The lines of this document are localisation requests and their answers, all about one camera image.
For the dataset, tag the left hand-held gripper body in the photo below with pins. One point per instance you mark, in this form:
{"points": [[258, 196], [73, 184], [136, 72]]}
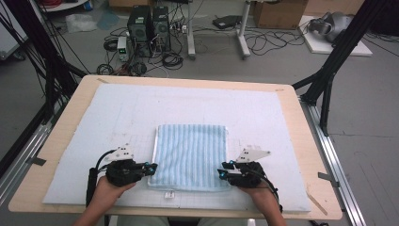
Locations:
{"points": [[124, 172]]}

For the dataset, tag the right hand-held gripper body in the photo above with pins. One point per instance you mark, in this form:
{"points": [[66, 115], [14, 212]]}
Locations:
{"points": [[247, 175]]}

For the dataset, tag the light blue striped towel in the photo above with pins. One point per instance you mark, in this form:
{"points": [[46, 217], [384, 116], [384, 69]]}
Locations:
{"points": [[191, 157]]}

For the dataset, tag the person's left hand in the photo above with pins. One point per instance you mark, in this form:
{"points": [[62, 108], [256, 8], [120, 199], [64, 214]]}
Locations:
{"points": [[109, 194]]}

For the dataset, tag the person's right hand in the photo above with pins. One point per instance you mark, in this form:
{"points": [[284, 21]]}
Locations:
{"points": [[262, 197]]}

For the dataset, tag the white foam mat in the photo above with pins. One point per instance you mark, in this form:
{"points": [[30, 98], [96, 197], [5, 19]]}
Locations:
{"points": [[188, 103]]}

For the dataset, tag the thin wooden strip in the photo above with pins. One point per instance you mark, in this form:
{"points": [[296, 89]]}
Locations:
{"points": [[316, 204]]}

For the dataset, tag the black tape piece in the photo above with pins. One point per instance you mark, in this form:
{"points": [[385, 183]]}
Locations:
{"points": [[38, 161]]}

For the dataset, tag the white power supply box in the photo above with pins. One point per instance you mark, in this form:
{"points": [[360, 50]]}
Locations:
{"points": [[122, 48]]}

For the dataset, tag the white desk leg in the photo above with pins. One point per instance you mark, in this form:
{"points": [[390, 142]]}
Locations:
{"points": [[243, 31], [190, 31]]}

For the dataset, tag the large black computer tower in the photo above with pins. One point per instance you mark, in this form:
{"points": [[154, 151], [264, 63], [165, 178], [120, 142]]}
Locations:
{"points": [[139, 29]]}

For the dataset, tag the slim black computer tower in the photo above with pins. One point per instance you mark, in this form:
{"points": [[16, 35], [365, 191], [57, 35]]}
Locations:
{"points": [[161, 28]]}

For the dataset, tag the flat black box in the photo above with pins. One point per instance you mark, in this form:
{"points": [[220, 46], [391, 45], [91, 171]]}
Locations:
{"points": [[226, 21]]}

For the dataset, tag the white floor board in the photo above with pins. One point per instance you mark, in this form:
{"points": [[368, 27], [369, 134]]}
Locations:
{"points": [[320, 47]]}

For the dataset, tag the clear plastic bag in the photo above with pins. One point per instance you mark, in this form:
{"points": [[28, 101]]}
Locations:
{"points": [[80, 22]]}

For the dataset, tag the brown cardboard box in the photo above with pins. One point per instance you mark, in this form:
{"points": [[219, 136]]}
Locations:
{"points": [[279, 14]]}

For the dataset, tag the grey rounded device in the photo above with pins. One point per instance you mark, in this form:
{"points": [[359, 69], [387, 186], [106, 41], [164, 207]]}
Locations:
{"points": [[332, 25]]}

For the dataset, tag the aluminium rail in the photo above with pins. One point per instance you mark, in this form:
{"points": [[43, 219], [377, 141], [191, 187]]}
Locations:
{"points": [[22, 157], [338, 175]]}

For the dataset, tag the black metal frame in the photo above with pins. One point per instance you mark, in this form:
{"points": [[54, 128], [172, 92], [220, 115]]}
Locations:
{"points": [[34, 40], [342, 47]]}

